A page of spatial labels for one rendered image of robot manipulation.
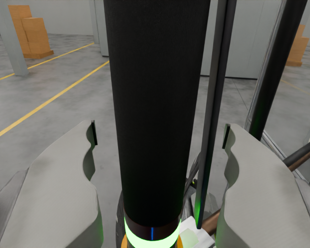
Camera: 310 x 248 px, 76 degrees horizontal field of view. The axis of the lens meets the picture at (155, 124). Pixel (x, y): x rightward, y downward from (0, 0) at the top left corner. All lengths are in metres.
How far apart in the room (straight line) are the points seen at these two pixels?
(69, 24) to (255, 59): 11.12
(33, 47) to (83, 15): 5.90
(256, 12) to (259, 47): 0.79
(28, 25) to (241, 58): 6.69
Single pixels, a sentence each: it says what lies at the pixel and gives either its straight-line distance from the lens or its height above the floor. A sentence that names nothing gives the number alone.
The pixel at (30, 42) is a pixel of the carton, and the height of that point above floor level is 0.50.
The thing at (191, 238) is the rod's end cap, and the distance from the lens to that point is 0.20.
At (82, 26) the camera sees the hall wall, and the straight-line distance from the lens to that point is 13.85.
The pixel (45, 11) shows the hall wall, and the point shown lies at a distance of 14.95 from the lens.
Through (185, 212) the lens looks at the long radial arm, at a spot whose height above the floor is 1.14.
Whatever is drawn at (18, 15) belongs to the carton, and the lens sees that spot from 8.48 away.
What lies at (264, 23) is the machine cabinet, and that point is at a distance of 5.80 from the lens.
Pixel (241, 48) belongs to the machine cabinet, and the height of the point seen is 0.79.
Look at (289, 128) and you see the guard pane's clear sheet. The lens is 1.29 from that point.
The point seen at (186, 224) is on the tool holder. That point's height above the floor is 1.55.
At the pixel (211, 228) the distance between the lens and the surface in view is 0.21.
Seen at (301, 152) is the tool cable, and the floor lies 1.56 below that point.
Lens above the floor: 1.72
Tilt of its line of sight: 31 degrees down
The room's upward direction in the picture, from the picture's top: 1 degrees clockwise
